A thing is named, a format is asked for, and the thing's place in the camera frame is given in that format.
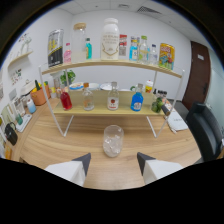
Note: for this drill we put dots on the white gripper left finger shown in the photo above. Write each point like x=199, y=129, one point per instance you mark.
x=68, y=170

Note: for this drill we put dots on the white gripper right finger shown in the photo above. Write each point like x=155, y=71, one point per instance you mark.
x=158, y=169

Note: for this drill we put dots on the red syrup bottle white cap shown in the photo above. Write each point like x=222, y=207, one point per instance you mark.
x=66, y=101

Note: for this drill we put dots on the yellow printed drink can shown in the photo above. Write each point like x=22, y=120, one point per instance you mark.
x=166, y=56

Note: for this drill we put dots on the green cup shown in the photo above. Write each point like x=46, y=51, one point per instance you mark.
x=19, y=118

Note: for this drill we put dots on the white and blue cup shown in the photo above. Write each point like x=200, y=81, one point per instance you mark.
x=31, y=106

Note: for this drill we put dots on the yellow and white lidded cup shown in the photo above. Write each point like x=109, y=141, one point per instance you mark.
x=149, y=86

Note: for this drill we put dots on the clear glass with ice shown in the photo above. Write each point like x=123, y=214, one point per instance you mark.
x=113, y=141

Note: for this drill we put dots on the wooden muddler dark end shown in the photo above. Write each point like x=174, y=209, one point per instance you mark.
x=166, y=110

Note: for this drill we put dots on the black armchair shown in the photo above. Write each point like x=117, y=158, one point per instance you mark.
x=203, y=130

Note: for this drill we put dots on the white tray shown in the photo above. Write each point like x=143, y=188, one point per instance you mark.
x=24, y=122

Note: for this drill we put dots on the black kettle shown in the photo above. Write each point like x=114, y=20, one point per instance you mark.
x=11, y=134

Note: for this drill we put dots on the blue round liquor bottle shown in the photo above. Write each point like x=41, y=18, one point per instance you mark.
x=137, y=101

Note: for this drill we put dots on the clear bottle orange label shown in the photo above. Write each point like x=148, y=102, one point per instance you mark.
x=88, y=100

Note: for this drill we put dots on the orange storage basket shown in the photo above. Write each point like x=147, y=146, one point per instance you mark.
x=40, y=96

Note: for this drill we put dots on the clear bottle red label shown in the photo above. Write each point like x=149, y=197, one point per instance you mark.
x=113, y=100

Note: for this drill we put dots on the white bowl blue rim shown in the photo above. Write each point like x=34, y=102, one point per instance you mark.
x=76, y=86

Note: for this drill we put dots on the green potted plant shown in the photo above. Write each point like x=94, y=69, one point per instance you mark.
x=68, y=76

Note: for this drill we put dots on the brown wooden door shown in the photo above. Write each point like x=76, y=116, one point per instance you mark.
x=196, y=76

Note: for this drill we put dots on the clear bottle blue cap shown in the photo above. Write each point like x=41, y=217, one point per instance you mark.
x=153, y=56

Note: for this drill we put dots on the small pink bottle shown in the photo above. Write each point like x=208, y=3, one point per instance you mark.
x=67, y=55

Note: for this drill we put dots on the clear bottle green cap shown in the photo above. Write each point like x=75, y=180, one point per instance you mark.
x=143, y=51

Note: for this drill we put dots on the slim light blue bottle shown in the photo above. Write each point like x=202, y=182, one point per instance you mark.
x=133, y=51

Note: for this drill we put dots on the teal liquid bottle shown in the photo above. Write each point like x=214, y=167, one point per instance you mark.
x=89, y=50

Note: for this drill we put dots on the black tall drink can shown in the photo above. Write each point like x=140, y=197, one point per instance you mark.
x=55, y=48

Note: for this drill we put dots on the large white plastic bottle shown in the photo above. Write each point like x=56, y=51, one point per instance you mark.
x=110, y=40

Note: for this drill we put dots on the ceiling air vent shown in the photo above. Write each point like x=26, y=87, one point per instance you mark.
x=148, y=9

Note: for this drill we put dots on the two-tier wooden white-frame rack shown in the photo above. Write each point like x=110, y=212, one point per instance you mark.
x=100, y=63

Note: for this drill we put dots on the wooden wall shelf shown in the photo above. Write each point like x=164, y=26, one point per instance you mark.
x=20, y=57

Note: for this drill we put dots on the red wall poster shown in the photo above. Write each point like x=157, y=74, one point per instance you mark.
x=123, y=46

